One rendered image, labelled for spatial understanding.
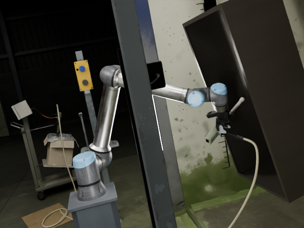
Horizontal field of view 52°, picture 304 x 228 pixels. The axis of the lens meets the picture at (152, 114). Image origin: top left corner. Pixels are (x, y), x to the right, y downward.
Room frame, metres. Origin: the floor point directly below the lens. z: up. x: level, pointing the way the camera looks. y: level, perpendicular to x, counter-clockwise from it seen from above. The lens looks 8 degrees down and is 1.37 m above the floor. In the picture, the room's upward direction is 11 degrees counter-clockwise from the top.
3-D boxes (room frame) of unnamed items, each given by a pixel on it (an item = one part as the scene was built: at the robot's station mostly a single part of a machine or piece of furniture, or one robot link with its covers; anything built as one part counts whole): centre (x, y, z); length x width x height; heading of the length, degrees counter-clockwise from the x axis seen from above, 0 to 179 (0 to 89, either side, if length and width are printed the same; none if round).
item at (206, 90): (1.90, -0.31, 1.16); 0.12 x 0.12 x 0.09; 73
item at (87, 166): (1.98, 0.48, 0.83); 0.17 x 0.15 x 0.18; 163
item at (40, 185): (4.12, 1.45, 0.64); 0.73 x 0.50 x 1.27; 110
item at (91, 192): (1.97, 0.48, 0.69); 0.19 x 0.19 x 0.10
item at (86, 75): (2.80, 0.53, 1.42); 0.12 x 0.06 x 0.26; 100
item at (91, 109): (2.86, 0.54, 0.82); 0.06 x 0.06 x 1.64; 10
